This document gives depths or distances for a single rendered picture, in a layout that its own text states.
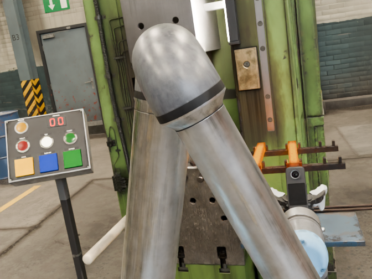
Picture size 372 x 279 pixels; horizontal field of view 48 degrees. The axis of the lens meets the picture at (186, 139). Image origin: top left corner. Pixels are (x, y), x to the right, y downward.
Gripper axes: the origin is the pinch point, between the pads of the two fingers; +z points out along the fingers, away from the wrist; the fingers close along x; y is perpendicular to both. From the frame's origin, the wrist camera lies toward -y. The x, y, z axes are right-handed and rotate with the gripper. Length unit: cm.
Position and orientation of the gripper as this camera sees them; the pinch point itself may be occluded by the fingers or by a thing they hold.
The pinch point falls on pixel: (296, 185)
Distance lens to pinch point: 118.2
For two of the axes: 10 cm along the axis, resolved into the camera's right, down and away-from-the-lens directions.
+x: 9.7, -0.9, -2.5
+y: 1.4, 9.7, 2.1
